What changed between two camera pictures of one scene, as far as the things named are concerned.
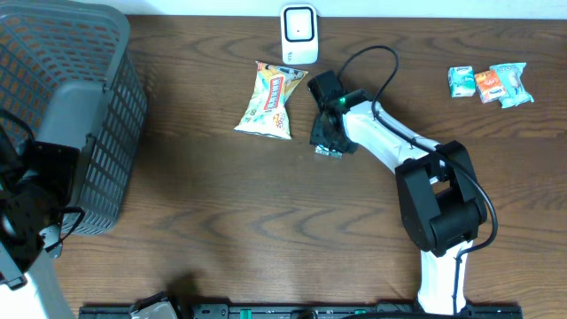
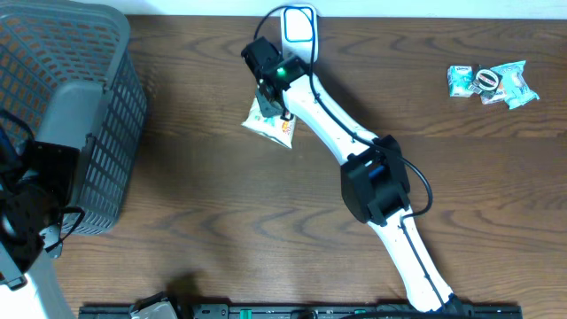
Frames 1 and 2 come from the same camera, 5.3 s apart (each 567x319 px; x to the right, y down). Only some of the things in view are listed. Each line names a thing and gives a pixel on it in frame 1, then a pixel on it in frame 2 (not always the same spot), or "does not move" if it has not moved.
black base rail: x=299 y=311 does not move
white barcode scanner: x=299 y=34 does not move
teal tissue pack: x=462 y=81 does not move
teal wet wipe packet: x=510 y=76 does not move
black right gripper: x=345 y=144 -> x=266 y=107
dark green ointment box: x=323 y=151 -> x=485 y=80
